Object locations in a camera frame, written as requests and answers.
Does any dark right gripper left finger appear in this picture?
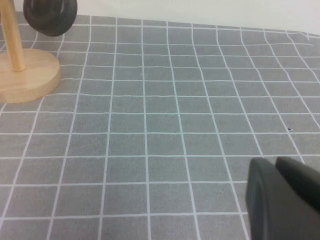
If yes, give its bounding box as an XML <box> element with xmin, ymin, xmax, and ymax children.
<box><xmin>245</xmin><ymin>157</ymin><xmax>320</xmax><ymax>240</ymax></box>

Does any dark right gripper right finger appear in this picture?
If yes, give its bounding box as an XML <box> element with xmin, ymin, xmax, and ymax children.
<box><xmin>274</xmin><ymin>156</ymin><xmax>320</xmax><ymax>209</ymax></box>

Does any black over-ear headphones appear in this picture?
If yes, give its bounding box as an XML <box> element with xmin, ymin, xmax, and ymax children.
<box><xmin>22</xmin><ymin>0</ymin><xmax>78</xmax><ymax>38</ymax></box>

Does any wooden branched headphone stand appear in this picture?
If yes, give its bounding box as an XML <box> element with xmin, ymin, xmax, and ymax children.
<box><xmin>0</xmin><ymin>0</ymin><xmax>62</xmax><ymax>104</ymax></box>

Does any grey white-grid tablecloth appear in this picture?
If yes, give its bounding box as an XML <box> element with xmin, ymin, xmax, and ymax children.
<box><xmin>0</xmin><ymin>11</ymin><xmax>320</xmax><ymax>240</ymax></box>

